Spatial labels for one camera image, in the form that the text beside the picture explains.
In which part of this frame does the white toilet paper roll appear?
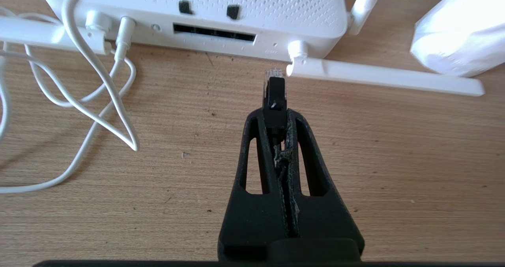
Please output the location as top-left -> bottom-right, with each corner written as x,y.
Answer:
410,0 -> 505,78

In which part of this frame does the white power adapter with cord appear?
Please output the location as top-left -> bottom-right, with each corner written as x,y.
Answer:
0,0 -> 140,194

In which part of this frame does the black ethernet cable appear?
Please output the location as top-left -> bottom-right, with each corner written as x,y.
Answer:
263,67 -> 288,141

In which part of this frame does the white router with antennas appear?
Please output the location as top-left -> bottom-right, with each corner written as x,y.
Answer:
0,0 -> 485,97

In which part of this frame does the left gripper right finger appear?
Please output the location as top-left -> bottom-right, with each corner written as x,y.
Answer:
269,108 -> 365,262

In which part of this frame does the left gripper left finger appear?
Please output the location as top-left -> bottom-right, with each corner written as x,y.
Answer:
218,108 -> 294,262

